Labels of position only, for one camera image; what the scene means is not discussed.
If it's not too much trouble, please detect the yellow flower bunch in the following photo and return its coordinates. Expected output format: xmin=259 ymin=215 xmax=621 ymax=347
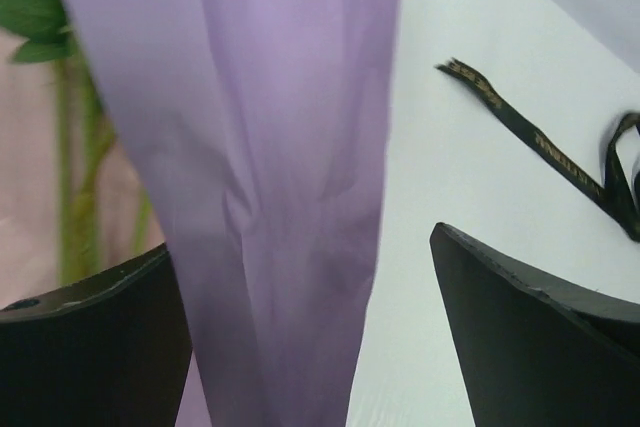
xmin=0 ymin=0 xmax=154 ymax=286

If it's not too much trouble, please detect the black gold-lettered ribbon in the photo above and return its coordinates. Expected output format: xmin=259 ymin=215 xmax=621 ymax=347
xmin=434 ymin=57 xmax=640 ymax=243

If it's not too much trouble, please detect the pink wrapping paper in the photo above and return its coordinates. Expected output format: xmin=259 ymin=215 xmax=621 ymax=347
xmin=0 ymin=0 xmax=169 ymax=313

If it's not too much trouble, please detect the purple wrapping paper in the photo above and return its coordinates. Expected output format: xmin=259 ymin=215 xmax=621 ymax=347
xmin=66 ymin=0 xmax=398 ymax=426

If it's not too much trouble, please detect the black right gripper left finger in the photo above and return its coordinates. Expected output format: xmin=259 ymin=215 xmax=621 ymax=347
xmin=1 ymin=245 xmax=192 ymax=427

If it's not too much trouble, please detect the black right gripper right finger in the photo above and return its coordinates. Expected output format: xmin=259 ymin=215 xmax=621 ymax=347
xmin=430 ymin=223 xmax=639 ymax=427

